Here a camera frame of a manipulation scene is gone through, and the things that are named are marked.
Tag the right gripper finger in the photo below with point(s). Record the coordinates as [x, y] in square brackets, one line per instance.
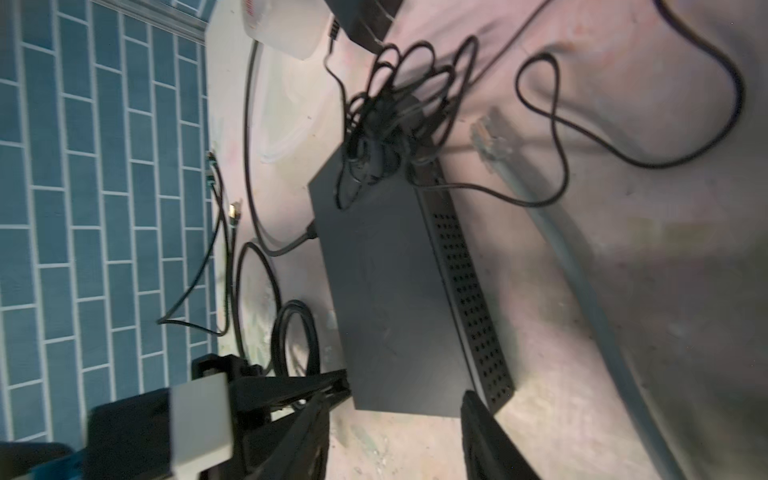
[488, 451]

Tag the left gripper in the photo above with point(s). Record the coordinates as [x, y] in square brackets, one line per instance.
[130, 438]

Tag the clear tape roll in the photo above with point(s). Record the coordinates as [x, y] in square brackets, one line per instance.
[292, 27]

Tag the black network switch box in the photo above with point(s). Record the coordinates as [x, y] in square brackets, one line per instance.
[415, 328]

